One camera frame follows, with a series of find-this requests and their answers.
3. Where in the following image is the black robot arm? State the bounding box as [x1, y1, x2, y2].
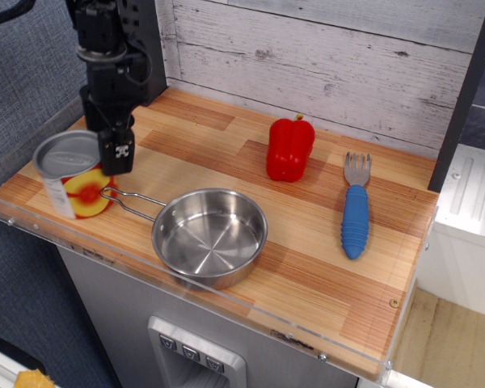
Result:
[66, 1, 152, 175]

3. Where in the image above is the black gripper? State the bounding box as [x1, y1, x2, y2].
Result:
[80, 53, 152, 176]

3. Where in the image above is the red yellow tin can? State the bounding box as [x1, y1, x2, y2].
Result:
[32, 129, 116, 219]

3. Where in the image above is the dark right shelf post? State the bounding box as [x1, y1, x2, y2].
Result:
[428, 18, 485, 193]

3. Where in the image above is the blue handled fork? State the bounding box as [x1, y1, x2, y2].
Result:
[340, 152, 371, 259]

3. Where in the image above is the grey toy fridge cabinet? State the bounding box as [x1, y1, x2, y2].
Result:
[60, 248, 358, 387]

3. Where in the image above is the stainless steel saucepan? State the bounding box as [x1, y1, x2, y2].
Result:
[100, 186, 268, 289]

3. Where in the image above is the yellow black object corner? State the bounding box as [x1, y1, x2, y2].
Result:
[0, 338, 57, 388]

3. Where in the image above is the white toy sink unit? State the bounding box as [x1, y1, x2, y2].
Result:
[416, 145, 485, 314]

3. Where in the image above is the red bell pepper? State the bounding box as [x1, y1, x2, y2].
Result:
[266, 114, 315, 183]

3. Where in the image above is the clear acrylic edge guard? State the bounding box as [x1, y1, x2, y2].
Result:
[0, 89, 437, 380]

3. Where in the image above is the black braided cable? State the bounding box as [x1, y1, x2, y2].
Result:
[0, 0, 37, 30]

